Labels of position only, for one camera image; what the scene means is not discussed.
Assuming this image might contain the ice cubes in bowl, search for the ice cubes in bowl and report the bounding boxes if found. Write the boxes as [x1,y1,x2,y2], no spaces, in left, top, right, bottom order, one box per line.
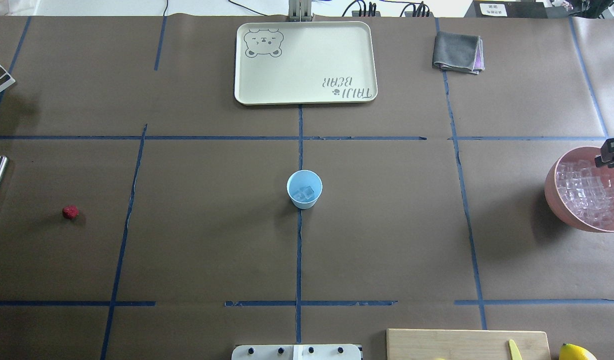
[555,160,614,228]

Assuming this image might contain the ice cube in cup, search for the ice cube in cup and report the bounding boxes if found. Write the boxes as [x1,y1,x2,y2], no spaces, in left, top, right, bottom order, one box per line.
[292,186,316,203]

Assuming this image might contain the grey folded cloth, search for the grey folded cloth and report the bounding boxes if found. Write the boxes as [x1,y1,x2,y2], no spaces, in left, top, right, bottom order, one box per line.
[432,30,486,75]

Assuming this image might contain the yellow plastic knife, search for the yellow plastic knife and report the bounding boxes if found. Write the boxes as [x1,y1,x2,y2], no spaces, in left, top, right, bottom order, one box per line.
[508,339,523,360]

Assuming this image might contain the cream bear tray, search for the cream bear tray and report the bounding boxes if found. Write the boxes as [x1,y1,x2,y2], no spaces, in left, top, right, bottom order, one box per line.
[234,21,378,106]

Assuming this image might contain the camera mount clamp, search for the camera mount clamp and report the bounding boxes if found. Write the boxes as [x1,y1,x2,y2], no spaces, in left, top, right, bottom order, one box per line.
[288,0,314,22]

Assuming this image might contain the pink bowl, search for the pink bowl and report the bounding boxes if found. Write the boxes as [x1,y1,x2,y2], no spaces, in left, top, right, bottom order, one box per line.
[544,146,614,233]

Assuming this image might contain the wooden cutting board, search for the wooden cutting board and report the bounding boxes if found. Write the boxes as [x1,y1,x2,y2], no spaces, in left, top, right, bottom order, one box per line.
[385,328,552,360]

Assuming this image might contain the yellow lemon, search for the yellow lemon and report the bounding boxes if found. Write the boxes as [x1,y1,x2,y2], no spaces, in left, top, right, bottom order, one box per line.
[558,342,597,360]

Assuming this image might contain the light blue cup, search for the light blue cup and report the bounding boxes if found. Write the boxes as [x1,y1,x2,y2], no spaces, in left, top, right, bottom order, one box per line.
[286,170,323,210]

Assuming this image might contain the red strawberry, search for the red strawberry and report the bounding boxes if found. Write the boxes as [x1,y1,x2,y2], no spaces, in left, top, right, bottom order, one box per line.
[61,205,80,220]

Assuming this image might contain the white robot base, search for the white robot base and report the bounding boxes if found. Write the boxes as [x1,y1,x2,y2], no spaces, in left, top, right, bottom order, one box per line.
[231,343,364,360]

